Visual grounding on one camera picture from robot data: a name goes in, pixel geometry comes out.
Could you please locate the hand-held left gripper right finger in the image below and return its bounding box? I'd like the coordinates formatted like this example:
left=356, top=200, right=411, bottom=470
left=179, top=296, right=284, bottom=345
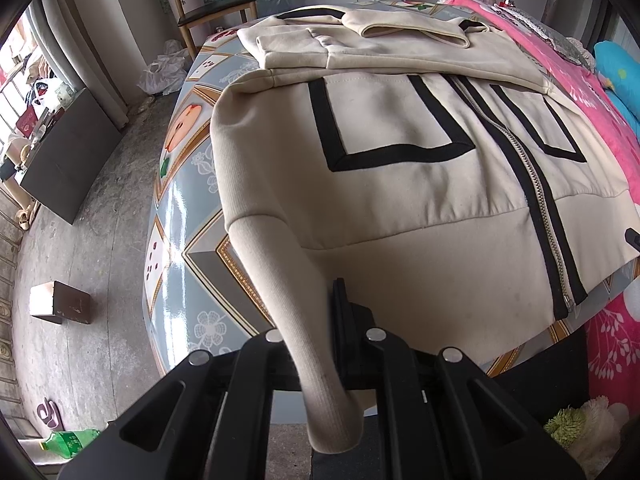
left=332, top=277, right=586, bottom=480

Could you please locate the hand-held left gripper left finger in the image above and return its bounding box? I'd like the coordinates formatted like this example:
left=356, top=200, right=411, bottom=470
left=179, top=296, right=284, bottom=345
left=57, top=330, right=301, bottom=480

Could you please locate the cream jacket with black trim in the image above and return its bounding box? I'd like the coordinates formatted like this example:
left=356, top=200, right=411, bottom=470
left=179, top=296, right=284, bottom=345
left=210, top=4, right=640, bottom=453

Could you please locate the table with fruit-print cloth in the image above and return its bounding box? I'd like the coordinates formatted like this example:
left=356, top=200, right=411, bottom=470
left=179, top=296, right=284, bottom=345
left=141, top=0, right=640, bottom=381

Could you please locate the pink floral blanket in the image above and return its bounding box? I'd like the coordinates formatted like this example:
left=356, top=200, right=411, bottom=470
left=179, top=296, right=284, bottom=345
left=435, top=0, right=640, bottom=461

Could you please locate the blue pillow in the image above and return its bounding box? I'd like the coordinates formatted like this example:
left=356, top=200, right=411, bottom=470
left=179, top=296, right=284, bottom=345
left=592, top=40, right=640, bottom=126

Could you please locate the cream and green plush toy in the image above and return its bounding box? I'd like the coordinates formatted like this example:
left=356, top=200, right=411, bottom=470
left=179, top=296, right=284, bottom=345
left=542, top=395, right=631, bottom=478

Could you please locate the brown box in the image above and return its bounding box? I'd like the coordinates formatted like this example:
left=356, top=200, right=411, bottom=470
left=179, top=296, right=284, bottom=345
left=29, top=281, right=92, bottom=325

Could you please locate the green plastic bottle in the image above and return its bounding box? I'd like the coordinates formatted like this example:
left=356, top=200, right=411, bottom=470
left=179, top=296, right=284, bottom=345
left=40, top=427, right=101, bottom=460

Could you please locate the purple slipper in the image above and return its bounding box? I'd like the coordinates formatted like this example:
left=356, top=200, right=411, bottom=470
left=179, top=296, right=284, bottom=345
left=36, top=397, right=63, bottom=428

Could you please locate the dark grey cabinet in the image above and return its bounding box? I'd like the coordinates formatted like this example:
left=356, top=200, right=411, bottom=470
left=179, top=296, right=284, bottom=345
left=20, top=87, right=123, bottom=223

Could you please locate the white plastic bag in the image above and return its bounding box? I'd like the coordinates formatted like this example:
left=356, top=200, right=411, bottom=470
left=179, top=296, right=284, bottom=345
left=137, top=40, right=193, bottom=96

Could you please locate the red box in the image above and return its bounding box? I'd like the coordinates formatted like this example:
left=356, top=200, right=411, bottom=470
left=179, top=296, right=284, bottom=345
left=15, top=110, right=41, bottom=136

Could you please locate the white bag with goods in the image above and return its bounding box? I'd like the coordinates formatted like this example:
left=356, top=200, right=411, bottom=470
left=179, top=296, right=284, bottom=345
left=30, top=77, right=76, bottom=106

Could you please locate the wooden chair with dark seat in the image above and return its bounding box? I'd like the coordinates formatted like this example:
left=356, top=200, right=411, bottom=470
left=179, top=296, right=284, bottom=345
left=165, top=0, right=258, bottom=61

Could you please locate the grey curtain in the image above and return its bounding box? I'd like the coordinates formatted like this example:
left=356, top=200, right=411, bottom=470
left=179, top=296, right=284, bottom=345
left=27, top=0, right=131, bottom=131

